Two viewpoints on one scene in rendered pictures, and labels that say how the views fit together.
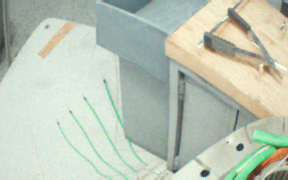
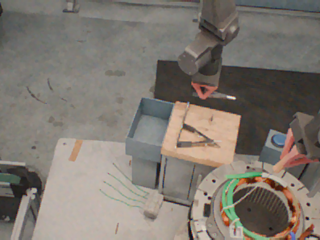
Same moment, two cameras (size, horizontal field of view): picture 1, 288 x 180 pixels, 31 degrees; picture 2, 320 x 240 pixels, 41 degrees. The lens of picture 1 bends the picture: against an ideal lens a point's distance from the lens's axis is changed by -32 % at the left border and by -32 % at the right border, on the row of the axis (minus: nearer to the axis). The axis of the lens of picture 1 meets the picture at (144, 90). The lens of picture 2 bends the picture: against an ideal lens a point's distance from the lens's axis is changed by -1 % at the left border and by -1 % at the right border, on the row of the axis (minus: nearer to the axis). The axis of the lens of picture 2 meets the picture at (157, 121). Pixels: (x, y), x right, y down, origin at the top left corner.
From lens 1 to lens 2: 0.58 m
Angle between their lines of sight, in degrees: 18
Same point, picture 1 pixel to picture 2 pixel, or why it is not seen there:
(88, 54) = (99, 154)
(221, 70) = (186, 153)
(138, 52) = (147, 155)
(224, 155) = (209, 185)
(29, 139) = (85, 206)
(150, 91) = (146, 165)
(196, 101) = (172, 165)
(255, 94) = (205, 157)
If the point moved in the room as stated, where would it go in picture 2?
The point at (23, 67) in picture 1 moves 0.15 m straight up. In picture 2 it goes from (61, 169) to (56, 143)
